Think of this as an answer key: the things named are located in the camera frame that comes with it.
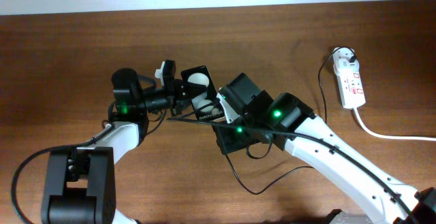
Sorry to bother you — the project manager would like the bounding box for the black smartphone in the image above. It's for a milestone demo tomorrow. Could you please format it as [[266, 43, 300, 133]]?
[[181, 65, 225, 121]]

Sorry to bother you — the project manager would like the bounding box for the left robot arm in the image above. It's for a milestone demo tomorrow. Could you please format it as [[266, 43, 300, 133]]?
[[41, 65, 212, 223]]

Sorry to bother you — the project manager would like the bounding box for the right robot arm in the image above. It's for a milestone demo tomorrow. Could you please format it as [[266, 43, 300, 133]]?
[[217, 73, 435, 223]]

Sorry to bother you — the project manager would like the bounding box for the white USB charger adapter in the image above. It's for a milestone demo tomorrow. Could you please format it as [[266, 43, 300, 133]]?
[[333, 55, 360, 76]]

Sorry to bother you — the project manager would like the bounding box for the white power strip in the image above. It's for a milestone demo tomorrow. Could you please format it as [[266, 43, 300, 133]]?
[[332, 46, 367, 110]]

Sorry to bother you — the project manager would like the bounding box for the white power strip cord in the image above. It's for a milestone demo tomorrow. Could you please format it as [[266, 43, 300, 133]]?
[[352, 107, 436, 142]]

